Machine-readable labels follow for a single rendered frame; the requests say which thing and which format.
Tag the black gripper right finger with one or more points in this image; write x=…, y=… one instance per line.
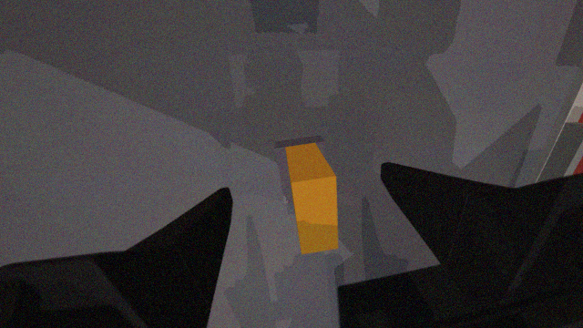
x=486, y=236

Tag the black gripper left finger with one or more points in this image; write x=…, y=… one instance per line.
x=167, y=280

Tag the red long block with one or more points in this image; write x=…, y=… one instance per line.
x=579, y=168

